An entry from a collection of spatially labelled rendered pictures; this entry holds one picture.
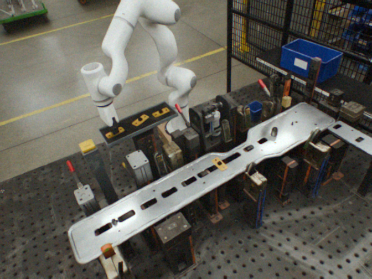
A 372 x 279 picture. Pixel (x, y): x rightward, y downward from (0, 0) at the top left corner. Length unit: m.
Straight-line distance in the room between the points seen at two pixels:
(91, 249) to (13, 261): 0.61
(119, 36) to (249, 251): 1.10
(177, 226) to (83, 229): 0.39
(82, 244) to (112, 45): 0.78
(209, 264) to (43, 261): 0.80
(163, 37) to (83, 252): 1.00
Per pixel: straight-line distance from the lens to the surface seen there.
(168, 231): 1.12
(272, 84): 1.54
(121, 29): 1.22
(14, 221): 1.89
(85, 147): 1.34
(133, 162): 1.26
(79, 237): 1.25
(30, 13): 7.05
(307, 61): 1.87
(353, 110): 1.65
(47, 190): 1.94
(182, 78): 1.56
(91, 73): 1.15
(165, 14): 1.33
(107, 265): 1.09
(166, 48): 1.47
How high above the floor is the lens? 2.00
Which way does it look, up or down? 43 degrees down
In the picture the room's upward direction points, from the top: 8 degrees counter-clockwise
